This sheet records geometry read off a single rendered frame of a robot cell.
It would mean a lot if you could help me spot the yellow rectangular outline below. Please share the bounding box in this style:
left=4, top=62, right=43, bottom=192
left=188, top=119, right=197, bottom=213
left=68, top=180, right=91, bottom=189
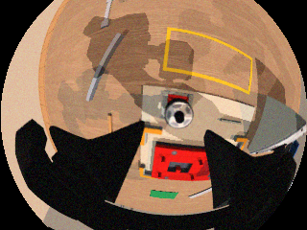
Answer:
left=162, top=28, right=253, bottom=94

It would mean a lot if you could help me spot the green flat rectangular mat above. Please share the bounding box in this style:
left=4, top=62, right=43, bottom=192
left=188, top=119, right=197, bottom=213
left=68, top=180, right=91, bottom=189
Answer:
left=150, top=191, right=177, bottom=199

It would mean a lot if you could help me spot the thin brown rod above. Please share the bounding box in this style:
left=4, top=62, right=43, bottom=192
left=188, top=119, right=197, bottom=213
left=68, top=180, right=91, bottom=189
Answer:
left=107, top=114, right=112, bottom=133

